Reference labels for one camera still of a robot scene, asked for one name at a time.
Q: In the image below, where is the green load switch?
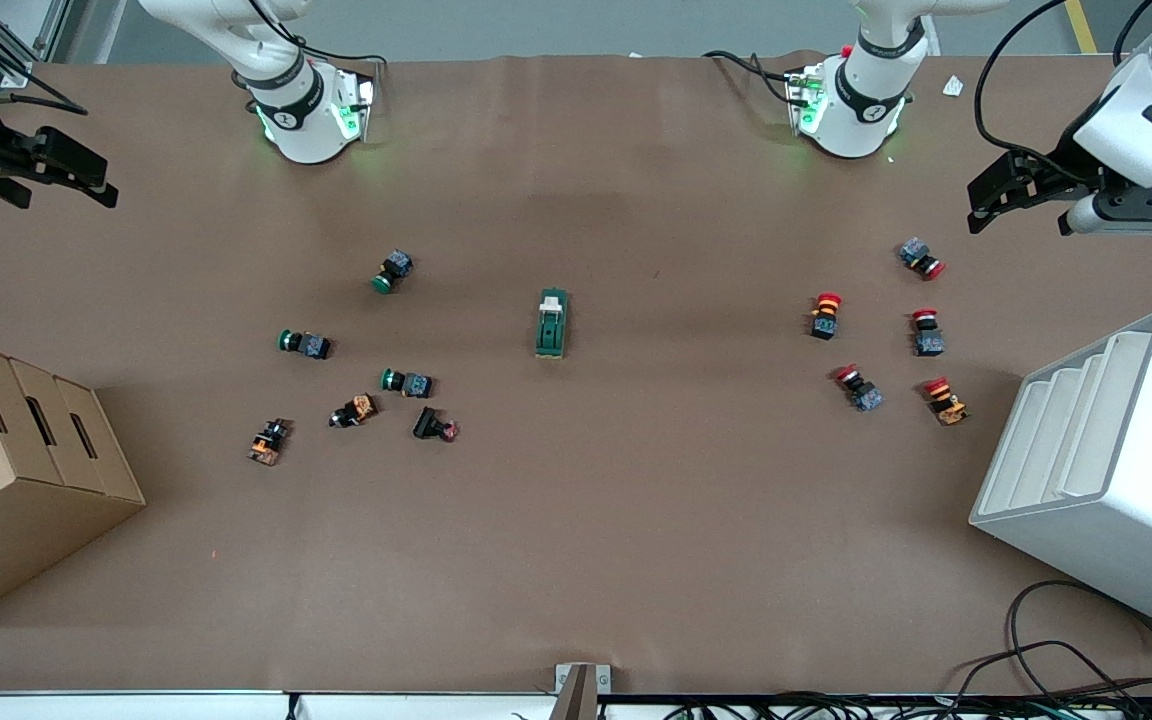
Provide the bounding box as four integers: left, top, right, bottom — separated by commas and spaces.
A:
535, 288, 572, 360

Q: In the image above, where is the red mushroom button blue block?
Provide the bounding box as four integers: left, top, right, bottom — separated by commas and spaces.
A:
898, 237, 948, 282
832, 364, 886, 413
911, 308, 947, 358

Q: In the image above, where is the red mushroom button orange block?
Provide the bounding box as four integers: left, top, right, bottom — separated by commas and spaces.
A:
808, 292, 845, 342
922, 376, 971, 428

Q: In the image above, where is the white stepped sorting rack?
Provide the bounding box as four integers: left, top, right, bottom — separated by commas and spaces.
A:
968, 308, 1152, 645

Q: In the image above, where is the brown cardboard box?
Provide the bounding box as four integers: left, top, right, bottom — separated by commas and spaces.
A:
0, 333, 148, 630

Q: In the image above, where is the green push button blue block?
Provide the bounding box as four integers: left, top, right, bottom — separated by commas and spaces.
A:
380, 367, 435, 399
278, 328, 334, 361
372, 250, 415, 295

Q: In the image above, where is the black push button orange block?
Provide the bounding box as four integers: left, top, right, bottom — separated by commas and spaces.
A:
329, 393, 380, 429
247, 418, 294, 467

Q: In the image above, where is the dark red button black block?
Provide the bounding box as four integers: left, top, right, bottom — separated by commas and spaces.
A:
412, 405, 461, 443

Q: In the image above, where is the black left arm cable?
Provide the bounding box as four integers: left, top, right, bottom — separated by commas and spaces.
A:
973, 0, 1152, 166

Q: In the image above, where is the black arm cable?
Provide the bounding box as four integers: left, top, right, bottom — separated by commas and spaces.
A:
246, 0, 389, 69
973, 0, 1152, 166

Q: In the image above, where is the aluminium frame profile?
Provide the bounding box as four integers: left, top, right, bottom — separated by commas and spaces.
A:
0, 0, 77, 93

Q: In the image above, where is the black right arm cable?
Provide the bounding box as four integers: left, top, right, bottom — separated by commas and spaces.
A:
246, 0, 389, 69

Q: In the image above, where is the black floor cables bundle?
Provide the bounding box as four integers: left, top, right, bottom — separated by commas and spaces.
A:
666, 579, 1152, 720

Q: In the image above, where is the white table edge rail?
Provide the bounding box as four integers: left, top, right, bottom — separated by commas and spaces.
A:
0, 689, 559, 720

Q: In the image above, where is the grey metal table bracket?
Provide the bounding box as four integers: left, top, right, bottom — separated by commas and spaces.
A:
548, 662, 613, 720

